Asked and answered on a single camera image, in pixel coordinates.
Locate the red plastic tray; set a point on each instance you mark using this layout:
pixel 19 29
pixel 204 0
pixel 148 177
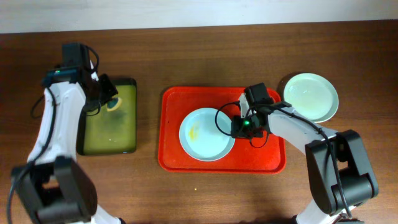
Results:
pixel 178 102

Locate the yellow green sponge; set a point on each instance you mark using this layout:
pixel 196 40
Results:
pixel 113 104

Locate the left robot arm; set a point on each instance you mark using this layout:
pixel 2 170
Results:
pixel 52 187

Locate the mint green plate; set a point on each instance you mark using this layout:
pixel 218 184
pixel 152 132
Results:
pixel 312 95

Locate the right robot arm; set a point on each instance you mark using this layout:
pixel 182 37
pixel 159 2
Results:
pixel 340 174

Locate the black tray with soapy water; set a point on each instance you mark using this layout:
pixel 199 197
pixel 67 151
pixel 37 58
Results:
pixel 106 133

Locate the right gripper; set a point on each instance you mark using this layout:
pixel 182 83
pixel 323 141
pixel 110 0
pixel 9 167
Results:
pixel 240 132

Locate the light blue plate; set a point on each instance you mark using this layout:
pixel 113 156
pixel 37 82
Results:
pixel 204 134

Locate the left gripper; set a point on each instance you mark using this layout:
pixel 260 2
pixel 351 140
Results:
pixel 107 89

